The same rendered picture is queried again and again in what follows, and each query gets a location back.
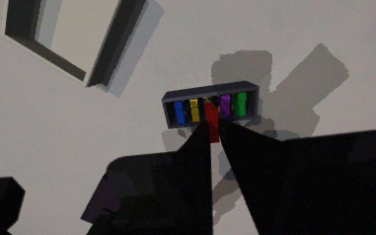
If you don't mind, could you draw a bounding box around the red fuse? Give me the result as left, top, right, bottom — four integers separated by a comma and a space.
204, 98, 219, 143

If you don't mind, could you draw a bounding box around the purple fuse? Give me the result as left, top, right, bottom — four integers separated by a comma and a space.
219, 94, 230, 118

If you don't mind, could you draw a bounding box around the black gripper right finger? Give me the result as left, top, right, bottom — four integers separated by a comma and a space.
218, 117, 376, 235

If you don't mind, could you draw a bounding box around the yellow fuse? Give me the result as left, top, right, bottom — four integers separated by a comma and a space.
189, 99, 199, 122

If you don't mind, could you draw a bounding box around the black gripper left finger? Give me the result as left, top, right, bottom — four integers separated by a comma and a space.
106, 119, 214, 235

